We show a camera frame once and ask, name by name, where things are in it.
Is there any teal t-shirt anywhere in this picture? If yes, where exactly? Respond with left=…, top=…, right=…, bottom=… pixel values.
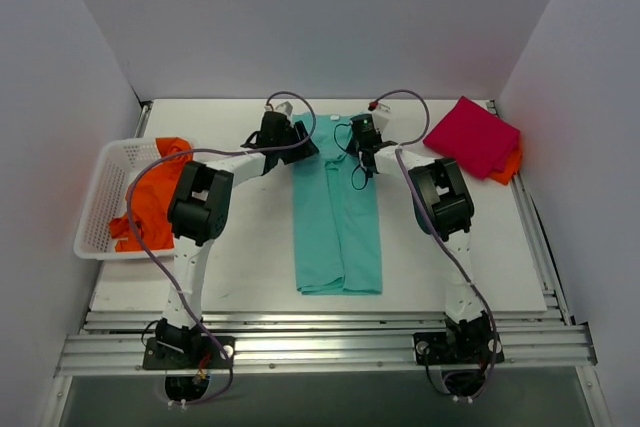
left=292, top=114, right=383, bottom=295

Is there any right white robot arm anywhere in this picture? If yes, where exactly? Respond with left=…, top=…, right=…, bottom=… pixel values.
left=348, top=113, right=499, bottom=360

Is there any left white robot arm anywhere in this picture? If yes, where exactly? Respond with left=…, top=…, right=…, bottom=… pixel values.
left=156, top=102, right=319, bottom=366

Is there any folded magenta t-shirt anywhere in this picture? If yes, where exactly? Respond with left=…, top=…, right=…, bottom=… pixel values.
left=423, top=96, right=521, bottom=179

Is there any orange t-shirt in basket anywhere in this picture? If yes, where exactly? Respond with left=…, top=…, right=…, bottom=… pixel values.
left=109, top=153, right=193, bottom=253

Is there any folded orange t-shirt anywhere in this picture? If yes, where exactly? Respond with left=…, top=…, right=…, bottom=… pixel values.
left=489, top=142, right=523, bottom=185

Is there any white plastic basket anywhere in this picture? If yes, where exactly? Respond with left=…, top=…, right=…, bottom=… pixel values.
left=74, top=137, right=173, bottom=261

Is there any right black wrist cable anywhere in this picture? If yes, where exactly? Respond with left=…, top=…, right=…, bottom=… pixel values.
left=333, top=121, right=374, bottom=192

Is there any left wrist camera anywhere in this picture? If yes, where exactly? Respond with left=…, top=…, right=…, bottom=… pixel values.
left=264, top=101, right=293, bottom=119

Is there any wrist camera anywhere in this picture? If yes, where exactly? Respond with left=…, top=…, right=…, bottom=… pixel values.
left=264, top=101, right=293, bottom=119
left=368, top=101, right=392, bottom=133

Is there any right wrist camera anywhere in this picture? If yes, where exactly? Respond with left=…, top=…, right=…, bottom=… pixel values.
left=368, top=101, right=392, bottom=133

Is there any aluminium mounting rail frame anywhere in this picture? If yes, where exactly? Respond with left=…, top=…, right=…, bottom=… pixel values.
left=39, top=296, right=611, bottom=427

